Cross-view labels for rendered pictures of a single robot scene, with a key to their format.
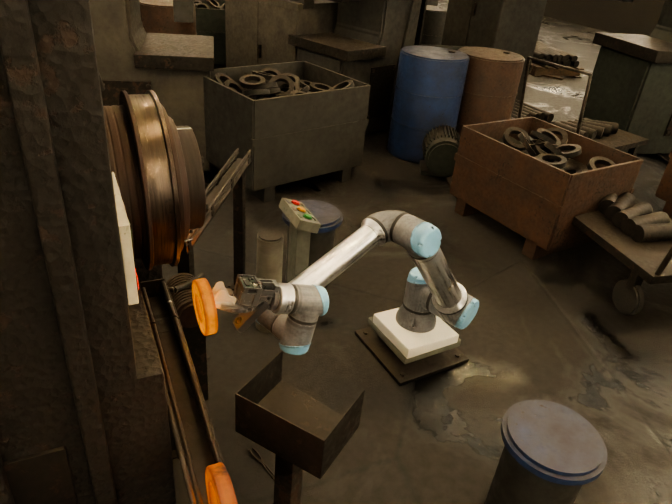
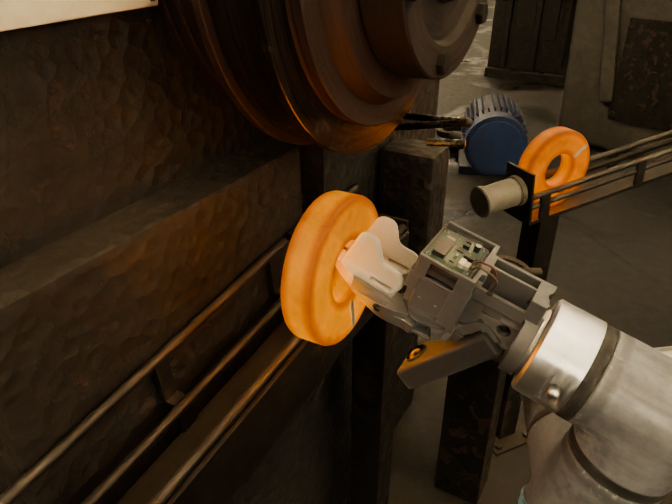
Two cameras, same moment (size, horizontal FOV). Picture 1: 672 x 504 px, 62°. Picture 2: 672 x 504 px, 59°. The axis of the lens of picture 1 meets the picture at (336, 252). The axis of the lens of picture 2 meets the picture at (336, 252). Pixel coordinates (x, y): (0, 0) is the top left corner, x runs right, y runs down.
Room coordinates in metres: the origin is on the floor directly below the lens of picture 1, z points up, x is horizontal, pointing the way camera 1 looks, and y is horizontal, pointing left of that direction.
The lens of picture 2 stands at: (0.94, -0.10, 1.14)
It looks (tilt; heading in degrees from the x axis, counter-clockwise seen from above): 30 degrees down; 57
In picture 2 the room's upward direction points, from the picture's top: straight up
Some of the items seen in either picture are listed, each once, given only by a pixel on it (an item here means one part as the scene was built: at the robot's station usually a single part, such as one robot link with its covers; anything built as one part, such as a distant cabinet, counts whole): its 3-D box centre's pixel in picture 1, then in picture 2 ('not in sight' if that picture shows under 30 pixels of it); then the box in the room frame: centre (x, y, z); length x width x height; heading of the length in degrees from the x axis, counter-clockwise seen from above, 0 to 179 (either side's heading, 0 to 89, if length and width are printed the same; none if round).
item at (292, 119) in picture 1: (280, 125); not in sight; (4.13, 0.51, 0.39); 1.03 x 0.83 x 0.77; 133
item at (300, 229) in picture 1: (297, 264); not in sight; (2.31, 0.18, 0.31); 0.24 x 0.16 x 0.62; 28
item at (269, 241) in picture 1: (269, 282); not in sight; (2.20, 0.30, 0.26); 0.12 x 0.12 x 0.52
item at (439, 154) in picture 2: (145, 272); (409, 210); (1.57, 0.64, 0.68); 0.11 x 0.08 x 0.24; 118
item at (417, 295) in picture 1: (424, 288); not in sight; (2.14, -0.42, 0.35); 0.17 x 0.15 x 0.18; 48
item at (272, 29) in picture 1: (276, 53); not in sight; (5.85, 0.79, 0.55); 1.10 x 0.53 x 1.10; 48
